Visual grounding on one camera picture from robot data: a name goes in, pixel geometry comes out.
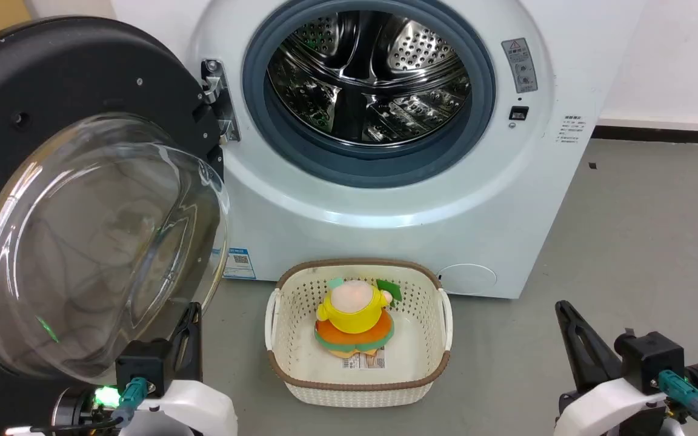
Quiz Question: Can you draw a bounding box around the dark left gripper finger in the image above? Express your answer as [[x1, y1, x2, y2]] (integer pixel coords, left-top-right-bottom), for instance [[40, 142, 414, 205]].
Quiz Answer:
[[187, 302, 204, 382], [169, 326, 191, 383]]

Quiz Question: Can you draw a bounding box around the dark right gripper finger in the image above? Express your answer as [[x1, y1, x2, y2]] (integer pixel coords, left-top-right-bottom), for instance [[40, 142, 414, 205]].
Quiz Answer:
[[554, 300, 623, 395]]

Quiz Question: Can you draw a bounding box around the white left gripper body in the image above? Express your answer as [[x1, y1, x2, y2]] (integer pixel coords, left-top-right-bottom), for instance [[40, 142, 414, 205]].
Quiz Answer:
[[124, 378, 239, 436]]

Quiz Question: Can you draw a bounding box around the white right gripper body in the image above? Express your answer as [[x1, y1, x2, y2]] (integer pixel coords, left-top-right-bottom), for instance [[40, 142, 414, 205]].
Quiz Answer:
[[553, 378, 670, 436]]

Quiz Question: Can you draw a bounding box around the black washer door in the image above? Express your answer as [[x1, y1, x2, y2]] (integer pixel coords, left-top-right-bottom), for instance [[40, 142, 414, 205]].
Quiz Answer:
[[0, 16, 231, 436]]

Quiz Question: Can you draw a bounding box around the white front-load washing machine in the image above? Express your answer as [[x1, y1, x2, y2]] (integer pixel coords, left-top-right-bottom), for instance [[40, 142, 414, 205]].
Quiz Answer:
[[110, 0, 648, 300]]

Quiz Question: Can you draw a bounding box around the blue energy label sticker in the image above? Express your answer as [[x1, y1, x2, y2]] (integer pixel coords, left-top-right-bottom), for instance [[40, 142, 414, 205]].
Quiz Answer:
[[223, 246, 257, 280]]

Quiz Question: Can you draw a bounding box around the white laundry basket, brown rim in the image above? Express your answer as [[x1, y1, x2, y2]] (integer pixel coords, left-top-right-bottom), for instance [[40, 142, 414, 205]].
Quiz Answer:
[[264, 259, 453, 408]]

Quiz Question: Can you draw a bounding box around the round drain filter cover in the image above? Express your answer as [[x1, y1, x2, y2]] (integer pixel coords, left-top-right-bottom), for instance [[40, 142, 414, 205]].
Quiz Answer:
[[437, 263, 498, 297]]

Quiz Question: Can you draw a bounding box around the yellow and orange plush doll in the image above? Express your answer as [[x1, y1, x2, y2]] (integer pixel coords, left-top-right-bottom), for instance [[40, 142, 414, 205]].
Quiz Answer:
[[314, 277, 402, 357]]

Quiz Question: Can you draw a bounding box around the white barcode tag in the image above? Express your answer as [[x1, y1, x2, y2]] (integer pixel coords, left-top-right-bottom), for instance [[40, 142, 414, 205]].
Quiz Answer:
[[342, 353, 386, 370]]

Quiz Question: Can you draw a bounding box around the white text label sticker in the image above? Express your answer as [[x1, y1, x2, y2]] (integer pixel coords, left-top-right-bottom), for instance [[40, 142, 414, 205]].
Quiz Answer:
[[556, 114, 583, 145]]

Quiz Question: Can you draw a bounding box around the grey warning sticker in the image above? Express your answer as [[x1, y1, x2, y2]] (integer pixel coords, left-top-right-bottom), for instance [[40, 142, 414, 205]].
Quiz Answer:
[[501, 38, 539, 94]]

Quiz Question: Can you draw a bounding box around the stainless steel washer drum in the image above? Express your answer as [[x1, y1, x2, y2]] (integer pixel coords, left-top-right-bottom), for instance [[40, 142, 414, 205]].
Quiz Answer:
[[267, 10, 472, 147]]

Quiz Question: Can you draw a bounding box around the teal left camera cable plug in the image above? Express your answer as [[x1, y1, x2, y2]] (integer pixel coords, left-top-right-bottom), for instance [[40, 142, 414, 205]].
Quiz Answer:
[[111, 376, 148, 428]]

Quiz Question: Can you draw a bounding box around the teal camera cable plug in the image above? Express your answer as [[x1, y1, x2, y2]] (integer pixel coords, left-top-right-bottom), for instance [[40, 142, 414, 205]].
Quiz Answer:
[[657, 370, 698, 421], [111, 376, 148, 428]]

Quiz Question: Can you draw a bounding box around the teal right camera cable plug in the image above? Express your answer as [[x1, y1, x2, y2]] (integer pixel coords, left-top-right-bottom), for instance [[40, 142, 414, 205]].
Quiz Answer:
[[657, 370, 698, 421]]

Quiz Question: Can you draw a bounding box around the dark wall baseboard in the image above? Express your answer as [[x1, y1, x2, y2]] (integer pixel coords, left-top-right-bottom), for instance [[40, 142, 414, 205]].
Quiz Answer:
[[592, 125, 698, 146]]

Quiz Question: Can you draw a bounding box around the metal door hinge bracket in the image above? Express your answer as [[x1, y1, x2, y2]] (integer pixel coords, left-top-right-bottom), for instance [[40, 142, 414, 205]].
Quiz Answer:
[[201, 59, 241, 144]]

